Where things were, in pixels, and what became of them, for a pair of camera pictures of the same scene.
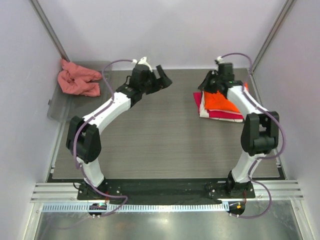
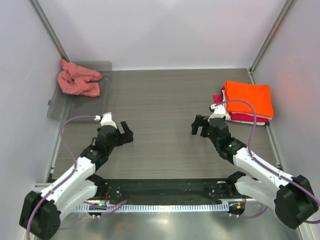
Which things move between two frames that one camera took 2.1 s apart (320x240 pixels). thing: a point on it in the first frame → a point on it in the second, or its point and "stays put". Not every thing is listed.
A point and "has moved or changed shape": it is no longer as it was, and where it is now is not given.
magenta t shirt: (217, 113) → (218, 98)
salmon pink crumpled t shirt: (74, 79) stays put
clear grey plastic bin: (63, 107) stays put
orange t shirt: (218, 100) has moved or changed shape
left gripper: (164, 81) → (127, 136)
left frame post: (54, 40) stays put
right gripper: (205, 86) → (200, 121)
